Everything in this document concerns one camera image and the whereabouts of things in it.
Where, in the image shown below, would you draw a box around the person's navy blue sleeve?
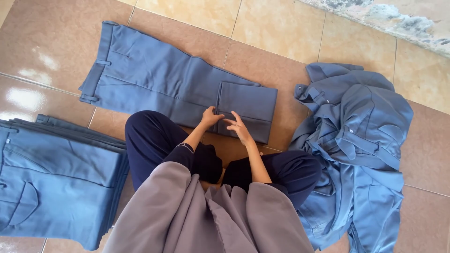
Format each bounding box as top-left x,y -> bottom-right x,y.
162,142 -> 223,185

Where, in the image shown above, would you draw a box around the person's left hand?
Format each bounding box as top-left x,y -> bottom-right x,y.
200,106 -> 225,129

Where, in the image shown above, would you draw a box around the person's navy blue pants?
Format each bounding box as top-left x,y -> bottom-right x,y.
124,110 -> 323,211

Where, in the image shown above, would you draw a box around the stack of folded blue trousers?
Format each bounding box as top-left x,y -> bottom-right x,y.
0,114 -> 130,251

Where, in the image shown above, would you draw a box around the person's right hand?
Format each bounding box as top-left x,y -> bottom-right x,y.
223,111 -> 255,147

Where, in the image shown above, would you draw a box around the heap of unfolded blue trousers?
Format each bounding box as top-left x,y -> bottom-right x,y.
288,63 -> 415,253

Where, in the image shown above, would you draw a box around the person's grey headscarf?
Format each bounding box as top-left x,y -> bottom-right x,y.
102,161 -> 315,253

